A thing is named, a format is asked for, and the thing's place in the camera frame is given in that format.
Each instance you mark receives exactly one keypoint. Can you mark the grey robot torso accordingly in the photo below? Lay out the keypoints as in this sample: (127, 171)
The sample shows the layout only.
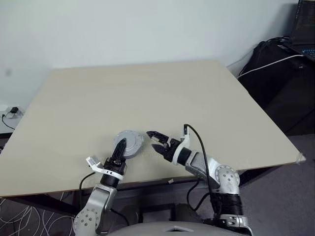
(172, 229)

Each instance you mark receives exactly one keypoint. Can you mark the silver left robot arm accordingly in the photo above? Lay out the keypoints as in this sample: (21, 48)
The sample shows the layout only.
(98, 199)

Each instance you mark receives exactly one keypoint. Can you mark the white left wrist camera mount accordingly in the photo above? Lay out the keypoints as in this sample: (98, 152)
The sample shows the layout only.
(94, 164)

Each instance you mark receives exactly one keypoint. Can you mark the black table frame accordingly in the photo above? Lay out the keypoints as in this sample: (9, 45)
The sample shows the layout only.
(32, 200)

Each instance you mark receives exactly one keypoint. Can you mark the clear tape on table corner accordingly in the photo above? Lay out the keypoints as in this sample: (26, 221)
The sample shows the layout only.
(301, 158)

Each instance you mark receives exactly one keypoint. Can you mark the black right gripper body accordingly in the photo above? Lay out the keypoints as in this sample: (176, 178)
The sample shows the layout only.
(172, 145)

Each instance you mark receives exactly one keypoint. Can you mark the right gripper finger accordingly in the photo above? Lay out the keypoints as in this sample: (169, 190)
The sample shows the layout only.
(158, 136)
(162, 152)

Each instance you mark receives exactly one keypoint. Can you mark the motor stator with copper windings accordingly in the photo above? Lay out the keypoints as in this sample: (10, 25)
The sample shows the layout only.
(138, 148)

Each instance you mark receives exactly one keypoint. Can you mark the black laptop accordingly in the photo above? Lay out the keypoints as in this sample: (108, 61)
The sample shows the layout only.
(305, 22)

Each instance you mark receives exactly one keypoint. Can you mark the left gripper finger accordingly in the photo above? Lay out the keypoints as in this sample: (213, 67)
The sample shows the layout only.
(120, 150)

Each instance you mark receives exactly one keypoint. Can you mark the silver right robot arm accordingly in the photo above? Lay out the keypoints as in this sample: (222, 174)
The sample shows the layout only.
(226, 179)

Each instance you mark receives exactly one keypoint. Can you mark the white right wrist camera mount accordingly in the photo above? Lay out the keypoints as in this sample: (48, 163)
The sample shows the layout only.
(185, 140)

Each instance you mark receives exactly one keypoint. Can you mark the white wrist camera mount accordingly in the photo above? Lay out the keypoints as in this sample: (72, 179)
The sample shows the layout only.
(94, 164)
(185, 140)

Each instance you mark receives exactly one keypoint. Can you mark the black power adapter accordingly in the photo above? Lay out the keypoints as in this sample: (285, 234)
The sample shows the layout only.
(14, 110)

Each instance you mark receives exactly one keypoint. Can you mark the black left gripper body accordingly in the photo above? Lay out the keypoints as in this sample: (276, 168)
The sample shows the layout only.
(115, 166)

